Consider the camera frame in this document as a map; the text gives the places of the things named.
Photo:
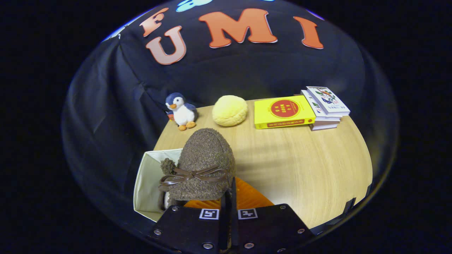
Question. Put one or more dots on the blue white penguin plush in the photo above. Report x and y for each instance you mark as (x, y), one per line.
(183, 113)

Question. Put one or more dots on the beige fabric storage box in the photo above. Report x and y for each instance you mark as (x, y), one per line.
(148, 183)

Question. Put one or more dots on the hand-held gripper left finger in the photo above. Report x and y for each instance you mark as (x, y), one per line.
(190, 227)

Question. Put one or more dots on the yellow round bun plush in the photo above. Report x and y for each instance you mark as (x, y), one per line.
(230, 111)

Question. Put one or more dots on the yellow book with red circle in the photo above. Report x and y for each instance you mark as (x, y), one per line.
(282, 111)

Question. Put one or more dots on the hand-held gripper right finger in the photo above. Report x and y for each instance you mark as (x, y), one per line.
(272, 227)

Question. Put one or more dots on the black backdrop cloth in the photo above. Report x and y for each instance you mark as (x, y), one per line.
(116, 106)

